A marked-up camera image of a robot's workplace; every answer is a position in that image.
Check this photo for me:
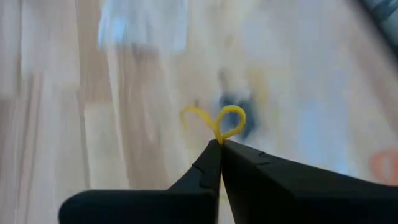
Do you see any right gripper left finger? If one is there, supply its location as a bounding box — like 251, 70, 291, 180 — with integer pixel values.
58, 139, 222, 224

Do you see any yellow rubber band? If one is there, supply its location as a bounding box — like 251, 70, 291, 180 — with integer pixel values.
179, 105, 247, 146

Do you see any clear plastic zip bag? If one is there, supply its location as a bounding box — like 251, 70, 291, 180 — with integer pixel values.
98, 0, 189, 55

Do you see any orange rubber band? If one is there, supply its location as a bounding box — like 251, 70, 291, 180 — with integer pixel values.
369, 148, 398, 185

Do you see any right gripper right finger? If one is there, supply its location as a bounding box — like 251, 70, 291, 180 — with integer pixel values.
222, 139, 398, 224

